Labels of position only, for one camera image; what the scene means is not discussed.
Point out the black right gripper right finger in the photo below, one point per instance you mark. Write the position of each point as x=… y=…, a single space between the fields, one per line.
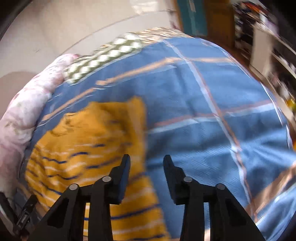
x=228 y=219

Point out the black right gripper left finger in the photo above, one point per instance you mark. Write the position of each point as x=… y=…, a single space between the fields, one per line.
x=65 y=219

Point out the yellow striped knit sweater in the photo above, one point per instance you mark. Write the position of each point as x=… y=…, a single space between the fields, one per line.
x=84 y=147

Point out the pink floral duvet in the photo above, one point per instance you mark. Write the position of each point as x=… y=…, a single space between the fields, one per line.
x=19 y=120

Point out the blue plaid bed sheet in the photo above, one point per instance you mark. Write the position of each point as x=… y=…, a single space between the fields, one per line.
x=216 y=121

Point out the white shelf unit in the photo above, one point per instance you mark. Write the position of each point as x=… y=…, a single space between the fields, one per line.
x=273 y=58

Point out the green white dotted pillow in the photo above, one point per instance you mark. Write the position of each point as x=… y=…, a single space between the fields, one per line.
x=122 y=46

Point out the brown wooden door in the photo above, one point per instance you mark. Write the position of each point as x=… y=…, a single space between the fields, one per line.
x=213 y=20

